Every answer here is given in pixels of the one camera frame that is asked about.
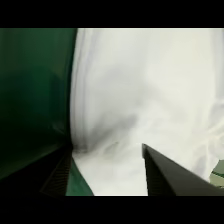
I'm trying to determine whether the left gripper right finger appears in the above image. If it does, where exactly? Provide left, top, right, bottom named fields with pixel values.
left=141, top=143, right=224, bottom=197

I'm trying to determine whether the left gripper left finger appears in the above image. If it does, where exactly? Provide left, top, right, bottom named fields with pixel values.
left=0, top=143, right=74, bottom=197

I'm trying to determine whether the white garment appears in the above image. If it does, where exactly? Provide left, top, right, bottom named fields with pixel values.
left=69, top=28, right=224, bottom=197

